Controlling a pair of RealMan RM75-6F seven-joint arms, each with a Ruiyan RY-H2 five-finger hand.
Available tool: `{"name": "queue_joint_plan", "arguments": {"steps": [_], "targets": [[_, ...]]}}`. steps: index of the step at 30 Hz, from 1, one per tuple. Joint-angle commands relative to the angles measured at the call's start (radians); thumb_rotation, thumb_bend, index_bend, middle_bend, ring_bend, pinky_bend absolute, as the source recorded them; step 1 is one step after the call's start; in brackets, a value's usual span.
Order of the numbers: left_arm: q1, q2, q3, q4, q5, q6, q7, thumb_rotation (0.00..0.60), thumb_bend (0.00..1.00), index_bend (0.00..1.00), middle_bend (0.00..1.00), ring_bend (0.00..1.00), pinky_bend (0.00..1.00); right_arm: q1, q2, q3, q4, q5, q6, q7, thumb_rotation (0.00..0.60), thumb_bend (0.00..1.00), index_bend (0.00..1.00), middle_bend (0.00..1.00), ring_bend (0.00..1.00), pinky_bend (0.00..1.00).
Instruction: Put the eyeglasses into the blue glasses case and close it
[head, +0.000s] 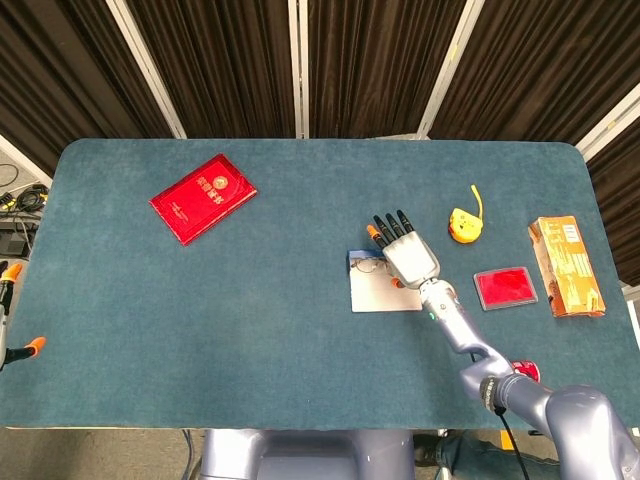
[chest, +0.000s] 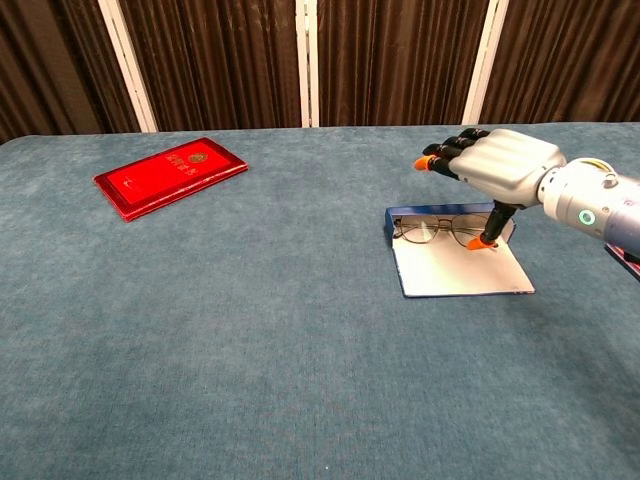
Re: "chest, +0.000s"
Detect thin-framed eyeglasses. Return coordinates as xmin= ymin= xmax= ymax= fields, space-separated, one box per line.
xmin=392 ymin=213 xmax=501 ymax=247

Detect red certificate book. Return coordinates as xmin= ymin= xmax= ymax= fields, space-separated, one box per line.
xmin=93 ymin=137 xmax=250 ymax=224

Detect teal table cloth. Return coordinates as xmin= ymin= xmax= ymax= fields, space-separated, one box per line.
xmin=0 ymin=122 xmax=640 ymax=480

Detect white slotted metal rail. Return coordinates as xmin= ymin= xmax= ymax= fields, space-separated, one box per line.
xmin=294 ymin=0 xmax=320 ymax=129
xmin=97 ymin=0 xmax=160 ymax=134
xmin=462 ymin=0 xmax=504 ymax=126

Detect blue glasses case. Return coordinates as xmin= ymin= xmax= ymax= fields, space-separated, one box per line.
xmin=383 ymin=202 xmax=536 ymax=300

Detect dark brown curtain panel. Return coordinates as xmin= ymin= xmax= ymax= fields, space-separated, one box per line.
xmin=317 ymin=0 xmax=490 ymax=128
xmin=117 ymin=0 xmax=303 ymax=133
xmin=0 ymin=0 xmax=141 ymax=145
xmin=479 ymin=0 xmax=640 ymax=126

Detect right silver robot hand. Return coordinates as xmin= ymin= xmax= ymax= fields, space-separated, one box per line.
xmin=413 ymin=128 xmax=567 ymax=251

